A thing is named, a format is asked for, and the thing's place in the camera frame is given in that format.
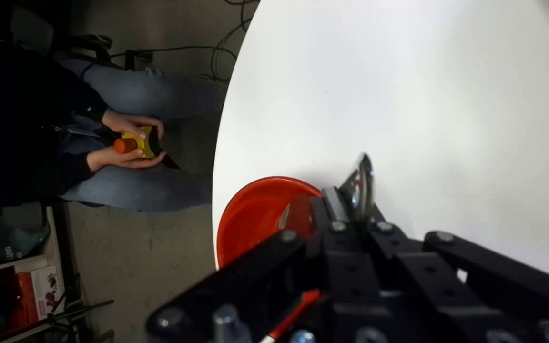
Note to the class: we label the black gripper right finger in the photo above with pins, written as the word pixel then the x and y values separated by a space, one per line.
pixel 490 298

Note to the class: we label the red bowl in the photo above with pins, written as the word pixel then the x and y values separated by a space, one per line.
pixel 255 216

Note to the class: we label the large metal spoon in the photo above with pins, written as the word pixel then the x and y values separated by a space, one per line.
pixel 362 183

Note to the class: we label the red white box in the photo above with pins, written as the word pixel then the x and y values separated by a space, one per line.
pixel 32 296

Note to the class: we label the seated person dark jacket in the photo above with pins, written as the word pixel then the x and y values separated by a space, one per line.
pixel 19 96

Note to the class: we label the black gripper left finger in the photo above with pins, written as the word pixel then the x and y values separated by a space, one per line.
pixel 343 286

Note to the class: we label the person's left hand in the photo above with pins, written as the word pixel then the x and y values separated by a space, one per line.
pixel 127 120

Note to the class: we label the yellow orange handheld controller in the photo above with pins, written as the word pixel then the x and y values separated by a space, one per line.
pixel 137 143

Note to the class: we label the person's right hand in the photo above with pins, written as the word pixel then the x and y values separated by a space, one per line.
pixel 112 160

